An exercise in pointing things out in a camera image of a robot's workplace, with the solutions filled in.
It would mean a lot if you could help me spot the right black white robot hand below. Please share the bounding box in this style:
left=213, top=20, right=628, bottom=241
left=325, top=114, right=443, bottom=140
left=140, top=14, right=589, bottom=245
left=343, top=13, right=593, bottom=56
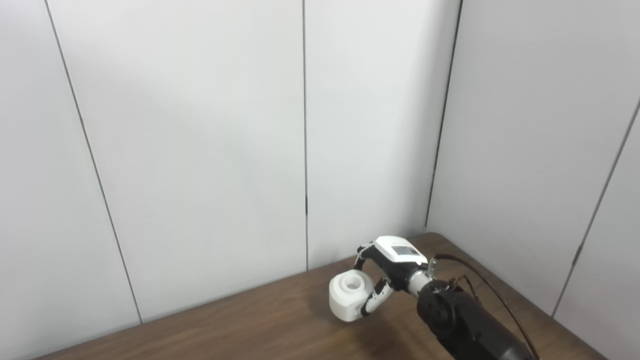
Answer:
left=355, top=236, right=430, bottom=318

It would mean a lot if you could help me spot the round white plastic piece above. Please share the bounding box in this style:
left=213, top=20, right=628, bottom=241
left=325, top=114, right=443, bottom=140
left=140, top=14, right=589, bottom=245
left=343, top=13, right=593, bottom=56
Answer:
left=328, top=270, right=377, bottom=322

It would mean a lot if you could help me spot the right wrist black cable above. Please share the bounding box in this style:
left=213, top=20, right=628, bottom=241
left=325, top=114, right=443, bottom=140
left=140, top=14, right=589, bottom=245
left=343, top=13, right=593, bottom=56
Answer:
left=432, top=253, right=541, bottom=360

